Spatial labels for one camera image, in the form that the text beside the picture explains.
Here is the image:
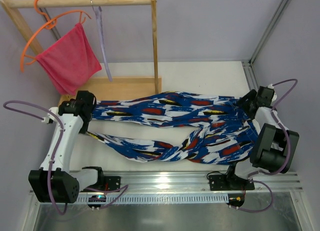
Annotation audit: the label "lilac plastic hanger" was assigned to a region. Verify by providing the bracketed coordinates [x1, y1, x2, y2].
[90, 0, 113, 82]

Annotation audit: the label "orange plastic hanger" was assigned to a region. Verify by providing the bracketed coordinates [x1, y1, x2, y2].
[19, 0, 91, 73]

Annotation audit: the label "aluminium corner frame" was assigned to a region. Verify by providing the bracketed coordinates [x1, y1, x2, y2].
[241, 0, 292, 90]

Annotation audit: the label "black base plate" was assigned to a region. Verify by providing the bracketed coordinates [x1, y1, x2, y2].
[207, 173, 255, 191]
[100, 175, 121, 192]

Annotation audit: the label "wooden clothes rack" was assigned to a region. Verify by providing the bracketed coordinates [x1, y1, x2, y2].
[0, 0, 162, 100]

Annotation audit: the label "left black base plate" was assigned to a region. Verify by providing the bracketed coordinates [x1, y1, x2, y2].
[100, 175, 121, 192]

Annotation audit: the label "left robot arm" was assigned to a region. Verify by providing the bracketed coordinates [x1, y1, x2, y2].
[28, 90, 105, 204]

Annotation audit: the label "blue patterned trousers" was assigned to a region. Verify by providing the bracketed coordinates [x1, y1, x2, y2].
[86, 90, 260, 166]

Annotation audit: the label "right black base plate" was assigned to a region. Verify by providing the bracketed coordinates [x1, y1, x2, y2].
[207, 173, 255, 191]

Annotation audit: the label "slotted cable duct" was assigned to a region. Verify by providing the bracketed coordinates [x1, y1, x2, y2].
[75, 192, 229, 205]

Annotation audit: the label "aluminium mounting rail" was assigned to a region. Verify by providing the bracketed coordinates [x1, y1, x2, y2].
[28, 169, 305, 196]

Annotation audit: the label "pink cloth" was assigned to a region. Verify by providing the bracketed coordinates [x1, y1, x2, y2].
[36, 23, 102, 95]

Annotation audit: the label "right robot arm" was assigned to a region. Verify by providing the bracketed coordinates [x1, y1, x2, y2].
[237, 86, 300, 175]

